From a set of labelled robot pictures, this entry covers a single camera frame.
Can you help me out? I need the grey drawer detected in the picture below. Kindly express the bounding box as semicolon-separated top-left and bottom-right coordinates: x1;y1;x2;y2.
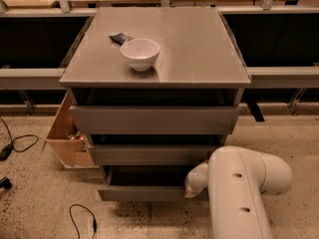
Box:
99;165;208;201
89;144;218;165
70;106;239;134

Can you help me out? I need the grey bottom drawer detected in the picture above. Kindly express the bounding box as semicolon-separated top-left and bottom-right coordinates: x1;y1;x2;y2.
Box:
99;165;208;201

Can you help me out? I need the black adapter cable left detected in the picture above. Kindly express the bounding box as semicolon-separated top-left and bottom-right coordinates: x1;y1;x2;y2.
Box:
0;117;40;161

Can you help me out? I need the grey top drawer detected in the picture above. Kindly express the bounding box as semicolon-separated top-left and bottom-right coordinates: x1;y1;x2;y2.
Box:
70;106;239;134

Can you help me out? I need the grey middle drawer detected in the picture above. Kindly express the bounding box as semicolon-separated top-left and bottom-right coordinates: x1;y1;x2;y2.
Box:
89;144;218;165

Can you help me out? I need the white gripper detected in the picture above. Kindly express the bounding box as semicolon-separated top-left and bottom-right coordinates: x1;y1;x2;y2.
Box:
184;161;208;197

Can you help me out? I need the grey drawer cabinet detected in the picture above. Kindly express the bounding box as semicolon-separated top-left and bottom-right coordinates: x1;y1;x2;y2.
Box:
59;6;252;191

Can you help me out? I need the white ceramic bowl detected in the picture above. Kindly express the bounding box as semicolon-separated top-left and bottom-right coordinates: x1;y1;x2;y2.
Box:
121;38;160;72

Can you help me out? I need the wooden box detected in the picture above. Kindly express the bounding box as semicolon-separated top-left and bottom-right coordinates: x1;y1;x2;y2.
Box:
46;96;96;168

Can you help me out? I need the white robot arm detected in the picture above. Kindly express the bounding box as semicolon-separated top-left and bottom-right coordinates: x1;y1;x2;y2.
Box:
184;146;293;239

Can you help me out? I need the grey metal rail frame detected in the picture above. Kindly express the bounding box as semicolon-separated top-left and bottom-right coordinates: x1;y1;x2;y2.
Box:
0;0;319;123

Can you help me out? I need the black object left edge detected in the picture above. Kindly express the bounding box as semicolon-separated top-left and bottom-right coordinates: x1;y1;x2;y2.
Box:
0;177;12;190

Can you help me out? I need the black cable loop front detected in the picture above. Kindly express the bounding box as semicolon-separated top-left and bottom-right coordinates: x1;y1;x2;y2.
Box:
68;203;98;239

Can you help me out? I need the dark blue snack packet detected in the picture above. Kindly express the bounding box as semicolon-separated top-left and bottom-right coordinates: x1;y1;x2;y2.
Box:
110;33;133;45

